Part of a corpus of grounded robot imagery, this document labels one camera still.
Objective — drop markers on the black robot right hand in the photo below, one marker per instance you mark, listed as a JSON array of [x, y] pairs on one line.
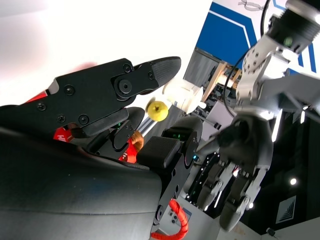
[[75, 187]]

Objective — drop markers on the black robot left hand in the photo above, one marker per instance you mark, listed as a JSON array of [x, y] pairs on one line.
[[245, 142]]

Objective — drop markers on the red printed ribbon bow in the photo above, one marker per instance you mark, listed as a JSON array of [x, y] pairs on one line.
[[60, 136]]

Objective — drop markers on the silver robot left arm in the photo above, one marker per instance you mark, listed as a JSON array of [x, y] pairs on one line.
[[255, 70]]

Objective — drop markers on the white lidded ceramic mug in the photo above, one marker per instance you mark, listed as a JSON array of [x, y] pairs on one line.
[[180, 95]]

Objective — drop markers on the green pear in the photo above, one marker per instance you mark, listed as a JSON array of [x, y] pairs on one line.
[[157, 111]]

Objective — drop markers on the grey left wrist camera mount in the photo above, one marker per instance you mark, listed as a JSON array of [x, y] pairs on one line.
[[295, 87]]

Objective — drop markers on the wooden easel frame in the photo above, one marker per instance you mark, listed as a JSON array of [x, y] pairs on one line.
[[220, 72]]

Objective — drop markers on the blue and white wall banner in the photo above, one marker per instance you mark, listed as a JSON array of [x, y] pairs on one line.
[[225, 32]]

